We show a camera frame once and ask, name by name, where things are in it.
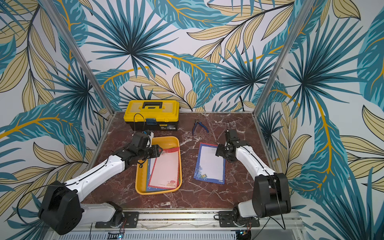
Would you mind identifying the aluminium left corner post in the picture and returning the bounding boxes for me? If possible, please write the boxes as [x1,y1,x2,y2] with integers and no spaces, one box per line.
[41,0,115,115]

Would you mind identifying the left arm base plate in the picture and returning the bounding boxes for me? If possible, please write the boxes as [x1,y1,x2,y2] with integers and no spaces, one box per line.
[110,211,139,229]

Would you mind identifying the yellow plastic tray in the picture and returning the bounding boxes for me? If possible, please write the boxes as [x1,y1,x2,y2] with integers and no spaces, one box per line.
[135,136,183,196]

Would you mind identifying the aluminium front rail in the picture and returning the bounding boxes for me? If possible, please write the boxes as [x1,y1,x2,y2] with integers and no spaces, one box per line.
[44,209,305,232]

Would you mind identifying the aluminium corner post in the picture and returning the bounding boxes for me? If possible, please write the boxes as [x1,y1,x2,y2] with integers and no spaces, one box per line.
[253,0,315,119]
[41,0,115,115]

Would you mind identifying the yellow black toolbox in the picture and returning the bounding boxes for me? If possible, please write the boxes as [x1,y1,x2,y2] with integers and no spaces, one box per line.
[124,100,180,131]

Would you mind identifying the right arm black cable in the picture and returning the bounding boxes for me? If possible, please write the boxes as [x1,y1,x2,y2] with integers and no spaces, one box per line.
[239,146,287,232]

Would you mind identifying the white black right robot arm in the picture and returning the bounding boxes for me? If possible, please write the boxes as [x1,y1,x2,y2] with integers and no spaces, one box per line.
[216,129,292,226]

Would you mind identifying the stack of stationery papers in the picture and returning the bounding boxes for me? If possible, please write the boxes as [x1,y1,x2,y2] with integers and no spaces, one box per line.
[145,157,181,193]

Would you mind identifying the blue handled pliers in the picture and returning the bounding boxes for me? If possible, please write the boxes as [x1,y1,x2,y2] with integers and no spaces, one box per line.
[192,119,210,136]

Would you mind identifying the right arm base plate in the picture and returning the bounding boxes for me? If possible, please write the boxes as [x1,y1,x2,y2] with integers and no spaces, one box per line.
[214,211,260,228]

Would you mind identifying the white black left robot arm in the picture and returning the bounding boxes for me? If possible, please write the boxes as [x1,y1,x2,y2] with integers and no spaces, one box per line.
[38,130,163,235]

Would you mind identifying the aluminium right corner post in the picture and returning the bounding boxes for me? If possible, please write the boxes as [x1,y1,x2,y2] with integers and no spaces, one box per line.
[253,0,315,119]

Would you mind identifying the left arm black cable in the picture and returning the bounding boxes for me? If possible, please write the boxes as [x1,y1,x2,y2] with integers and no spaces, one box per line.
[133,112,147,134]

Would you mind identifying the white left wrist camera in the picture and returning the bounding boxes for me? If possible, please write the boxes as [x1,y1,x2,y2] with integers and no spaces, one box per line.
[143,130,154,147]

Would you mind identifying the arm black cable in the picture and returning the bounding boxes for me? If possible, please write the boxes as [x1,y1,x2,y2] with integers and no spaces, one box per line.
[239,146,287,232]
[133,112,147,134]

